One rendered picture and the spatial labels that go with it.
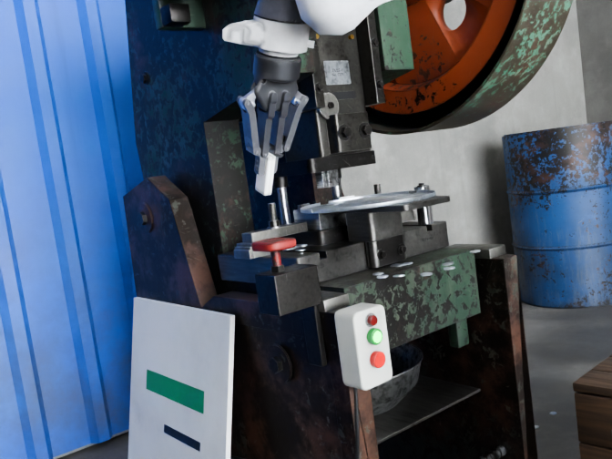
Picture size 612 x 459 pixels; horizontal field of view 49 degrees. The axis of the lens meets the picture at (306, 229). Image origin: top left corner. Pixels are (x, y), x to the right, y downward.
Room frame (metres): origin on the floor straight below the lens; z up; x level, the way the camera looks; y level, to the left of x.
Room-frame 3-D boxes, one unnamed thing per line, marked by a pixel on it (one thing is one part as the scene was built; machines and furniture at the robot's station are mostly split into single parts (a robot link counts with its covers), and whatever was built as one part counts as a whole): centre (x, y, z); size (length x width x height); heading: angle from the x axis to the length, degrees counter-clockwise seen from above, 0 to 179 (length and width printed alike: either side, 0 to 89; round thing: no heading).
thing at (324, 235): (1.53, -0.06, 0.72); 0.20 x 0.16 x 0.03; 128
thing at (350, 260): (1.52, -0.06, 0.68); 0.45 x 0.30 x 0.06; 128
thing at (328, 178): (1.52, -0.07, 0.84); 0.05 x 0.03 x 0.04; 128
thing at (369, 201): (1.42, -0.14, 0.78); 0.29 x 0.29 x 0.01
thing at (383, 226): (1.39, -0.17, 0.72); 0.25 x 0.14 x 0.14; 38
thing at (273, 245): (1.14, 0.06, 0.72); 0.07 x 0.06 x 0.08; 38
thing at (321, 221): (1.52, -0.06, 0.76); 0.15 x 0.09 x 0.05; 128
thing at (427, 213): (1.53, -0.28, 0.75); 0.03 x 0.03 x 0.10; 38
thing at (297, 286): (1.15, 0.04, 0.62); 0.10 x 0.06 x 0.20; 128
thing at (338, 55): (1.49, -0.09, 1.04); 0.17 x 0.15 x 0.30; 38
